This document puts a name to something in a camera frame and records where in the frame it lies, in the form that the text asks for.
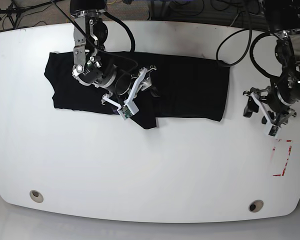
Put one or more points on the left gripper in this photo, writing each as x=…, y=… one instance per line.
x=268, y=101

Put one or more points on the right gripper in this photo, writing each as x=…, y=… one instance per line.
x=123, y=86

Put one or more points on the black graphic T-shirt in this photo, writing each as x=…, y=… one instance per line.
x=189, y=87

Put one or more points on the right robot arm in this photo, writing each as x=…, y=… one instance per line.
x=93, y=65

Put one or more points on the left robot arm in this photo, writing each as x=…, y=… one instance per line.
x=284, y=90

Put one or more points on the red tape rectangle marking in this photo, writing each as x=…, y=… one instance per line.
x=279, y=157

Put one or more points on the black tripod stand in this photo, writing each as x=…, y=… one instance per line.
x=14, y=12

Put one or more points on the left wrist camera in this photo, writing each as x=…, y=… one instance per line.
x=272, y=130

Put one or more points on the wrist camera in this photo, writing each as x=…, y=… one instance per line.
x=272, y=130
x=128, y=110

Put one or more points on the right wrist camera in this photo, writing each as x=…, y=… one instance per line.
x=128, y=110

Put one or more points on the right table cable grommet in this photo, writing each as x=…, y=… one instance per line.
x=256, y=206

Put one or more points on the table cable grommet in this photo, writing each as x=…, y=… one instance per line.
x=256, y=206
x=36, y=196

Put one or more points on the left table cable grommet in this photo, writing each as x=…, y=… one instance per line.
x=36, y=196

